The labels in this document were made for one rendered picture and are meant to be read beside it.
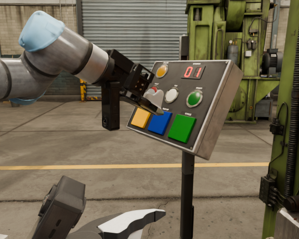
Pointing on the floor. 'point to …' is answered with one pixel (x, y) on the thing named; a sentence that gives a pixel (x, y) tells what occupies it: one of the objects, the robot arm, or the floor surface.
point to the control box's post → (186, 194)
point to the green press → (236, 50)
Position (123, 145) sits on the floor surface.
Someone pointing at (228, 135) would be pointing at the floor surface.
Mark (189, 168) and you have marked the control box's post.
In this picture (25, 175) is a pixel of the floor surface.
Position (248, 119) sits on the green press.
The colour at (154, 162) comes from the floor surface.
